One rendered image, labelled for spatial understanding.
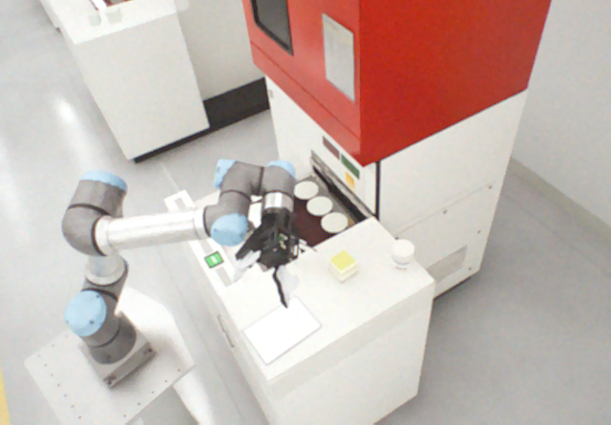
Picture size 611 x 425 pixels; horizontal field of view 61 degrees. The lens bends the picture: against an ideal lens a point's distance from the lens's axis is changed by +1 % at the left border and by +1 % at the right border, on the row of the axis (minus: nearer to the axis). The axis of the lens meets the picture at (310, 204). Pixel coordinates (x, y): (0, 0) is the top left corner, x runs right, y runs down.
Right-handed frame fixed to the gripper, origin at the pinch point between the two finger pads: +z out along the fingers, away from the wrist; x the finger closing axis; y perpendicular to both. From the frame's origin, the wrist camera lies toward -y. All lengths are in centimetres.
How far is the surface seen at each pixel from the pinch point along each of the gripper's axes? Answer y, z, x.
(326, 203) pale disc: -34, -74, 54
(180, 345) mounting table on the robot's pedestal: -72, -16, 27
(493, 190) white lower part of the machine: 9, -97, 115
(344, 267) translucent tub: -17, -35, 46
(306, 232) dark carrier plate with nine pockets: -38, -59, 49
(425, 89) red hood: 26, -78, 34
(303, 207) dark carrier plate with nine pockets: -41, -72, 49
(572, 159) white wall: 29, -154, 187
